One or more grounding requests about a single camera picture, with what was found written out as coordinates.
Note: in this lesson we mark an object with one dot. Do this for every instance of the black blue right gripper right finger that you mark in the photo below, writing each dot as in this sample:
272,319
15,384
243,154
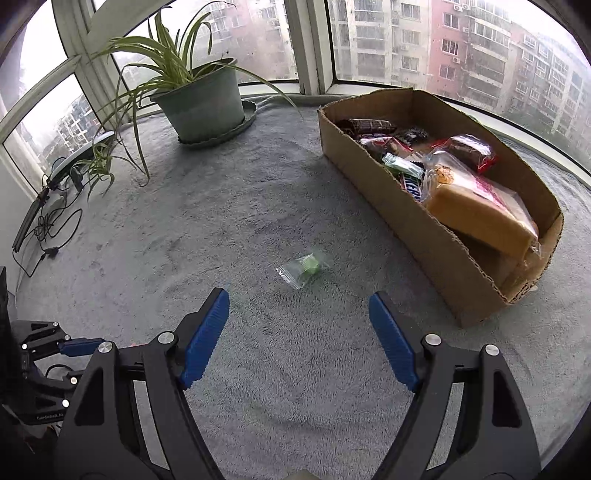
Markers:
494,436

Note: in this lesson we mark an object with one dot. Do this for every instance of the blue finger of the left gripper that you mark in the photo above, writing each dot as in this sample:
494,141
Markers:
79,347

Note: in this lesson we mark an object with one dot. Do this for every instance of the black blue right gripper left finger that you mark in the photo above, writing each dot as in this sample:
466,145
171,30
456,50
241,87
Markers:
101,435

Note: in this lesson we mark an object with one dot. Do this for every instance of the clear bag green candy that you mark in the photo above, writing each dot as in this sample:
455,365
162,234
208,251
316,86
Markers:
298,272

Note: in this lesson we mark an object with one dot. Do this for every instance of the packaged toast bread loaf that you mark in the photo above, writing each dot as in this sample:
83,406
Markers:
478,207

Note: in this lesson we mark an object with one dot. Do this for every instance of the Snickers bar brown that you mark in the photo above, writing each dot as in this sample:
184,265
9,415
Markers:
412,186

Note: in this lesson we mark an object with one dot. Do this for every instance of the red bag dried meat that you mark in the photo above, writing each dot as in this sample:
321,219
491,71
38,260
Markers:
470,150

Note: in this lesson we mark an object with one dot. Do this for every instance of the black white candy wrapper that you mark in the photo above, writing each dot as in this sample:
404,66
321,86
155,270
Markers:
411,136

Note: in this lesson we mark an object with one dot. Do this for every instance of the black power strip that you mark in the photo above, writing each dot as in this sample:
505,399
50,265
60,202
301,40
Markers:
30,215

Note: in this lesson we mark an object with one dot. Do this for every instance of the brown cardboard box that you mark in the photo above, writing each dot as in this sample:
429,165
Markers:
475,280

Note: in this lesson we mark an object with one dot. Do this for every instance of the green plant pot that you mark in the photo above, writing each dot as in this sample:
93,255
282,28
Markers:
207,106

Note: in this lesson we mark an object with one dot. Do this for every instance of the green pot saucer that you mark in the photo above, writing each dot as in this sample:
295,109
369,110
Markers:
249,108

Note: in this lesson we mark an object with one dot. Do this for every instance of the spider plant leaves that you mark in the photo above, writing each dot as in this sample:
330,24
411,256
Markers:
171,59

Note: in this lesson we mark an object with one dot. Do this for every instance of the red snack in box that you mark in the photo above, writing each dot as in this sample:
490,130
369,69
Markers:
379,146

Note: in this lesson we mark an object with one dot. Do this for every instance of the white window frame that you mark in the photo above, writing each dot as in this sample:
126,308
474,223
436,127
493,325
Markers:
83,32

